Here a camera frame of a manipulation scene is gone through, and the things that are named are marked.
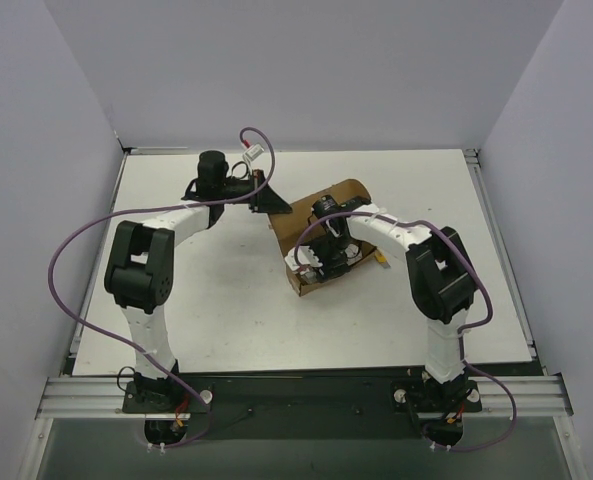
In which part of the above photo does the brown cardboard express box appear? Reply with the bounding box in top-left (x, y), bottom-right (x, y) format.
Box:
top-left (269, 179), bottom-right (377, 297)

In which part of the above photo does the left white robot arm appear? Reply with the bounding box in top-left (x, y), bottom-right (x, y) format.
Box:
top-left (104, 145), bottom-right (292, 412)

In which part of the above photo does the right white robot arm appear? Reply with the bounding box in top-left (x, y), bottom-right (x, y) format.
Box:
top-left (290, 195), bottom-right (477, 387)

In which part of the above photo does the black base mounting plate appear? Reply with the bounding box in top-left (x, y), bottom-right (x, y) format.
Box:
top-left (122, 367), bottom-right (482, 446)

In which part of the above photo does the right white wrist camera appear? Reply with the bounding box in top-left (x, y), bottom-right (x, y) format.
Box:
top-left (284, 246), bottom-right (322, 275)

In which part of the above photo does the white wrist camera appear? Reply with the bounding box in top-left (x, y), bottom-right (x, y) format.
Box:
top-left (284, 246), bottom-right (322, 275)
top-left (242, 143), bottom-right (265, 163)

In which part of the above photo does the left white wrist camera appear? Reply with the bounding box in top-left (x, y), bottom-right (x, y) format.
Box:
top-left (242, 143), bottom-right (265, 163)

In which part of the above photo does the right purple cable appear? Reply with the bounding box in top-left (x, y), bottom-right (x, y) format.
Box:
top-left (293, 212), bottom-right (518, 453)

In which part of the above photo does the purple cable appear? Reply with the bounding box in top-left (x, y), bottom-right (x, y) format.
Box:
top-left (293, 212), bottom-right (518, 453)
top-left (48, 127), bottom-right (276, 448)

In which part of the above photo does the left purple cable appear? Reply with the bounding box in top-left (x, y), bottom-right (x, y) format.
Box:
top-left (48, 127), bottom-right (276, 448)

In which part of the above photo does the aluminium frame rail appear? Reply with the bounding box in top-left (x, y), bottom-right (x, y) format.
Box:
top-left (36, 376), bottom-right (573, 419)

